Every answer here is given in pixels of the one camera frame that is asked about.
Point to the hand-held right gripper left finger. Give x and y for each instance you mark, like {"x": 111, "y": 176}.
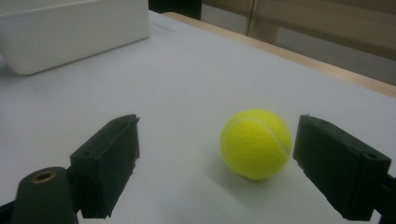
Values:
{"x": 104, "y": 165}

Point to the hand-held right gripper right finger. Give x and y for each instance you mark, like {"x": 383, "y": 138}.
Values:
{"x": 339, "y": 168}

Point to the yellow tennis ball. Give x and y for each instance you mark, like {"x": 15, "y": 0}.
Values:
{"x": 255, "y": 143}

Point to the white foam board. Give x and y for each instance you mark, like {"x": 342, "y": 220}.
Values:
{"x": 186, "y": 77}

